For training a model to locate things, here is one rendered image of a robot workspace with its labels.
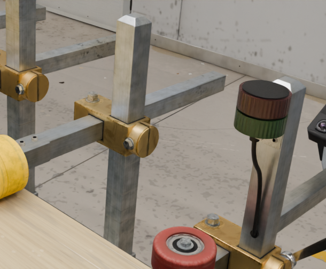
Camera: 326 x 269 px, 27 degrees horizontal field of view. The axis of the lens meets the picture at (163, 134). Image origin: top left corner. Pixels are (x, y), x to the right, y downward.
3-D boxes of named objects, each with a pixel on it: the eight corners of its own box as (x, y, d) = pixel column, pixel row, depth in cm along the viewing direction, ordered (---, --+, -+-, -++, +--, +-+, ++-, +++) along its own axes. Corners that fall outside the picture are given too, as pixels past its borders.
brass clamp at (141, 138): (98, 120, 109) (100, 92, 107) (160, 151, 101) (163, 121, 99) (69, 131, 105) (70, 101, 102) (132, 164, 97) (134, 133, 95)
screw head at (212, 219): (210, 216, 95) (211, 210, 95) (222, 223, 94) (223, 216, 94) (201, 222, 94) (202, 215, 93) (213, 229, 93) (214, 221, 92)
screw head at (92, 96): (92, 96, 105) (93, 89, 104) (102, 100, 104) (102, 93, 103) (82, 99, 104) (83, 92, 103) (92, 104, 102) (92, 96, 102)
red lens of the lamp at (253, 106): (255, 93, 81) (258, 76, 80) (298, 109, 77) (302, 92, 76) (226, 105, 76) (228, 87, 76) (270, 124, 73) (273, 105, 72)
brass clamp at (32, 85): (3, 73, 123) (3, 47, 121) (52, 97, 115) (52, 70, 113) (-25, 81, 119) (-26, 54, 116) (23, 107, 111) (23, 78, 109)
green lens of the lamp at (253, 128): (252, 111, 82) (255, 95, 81) (294, 128, 78) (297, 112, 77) (223, 125, 78) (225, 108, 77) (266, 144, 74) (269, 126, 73)
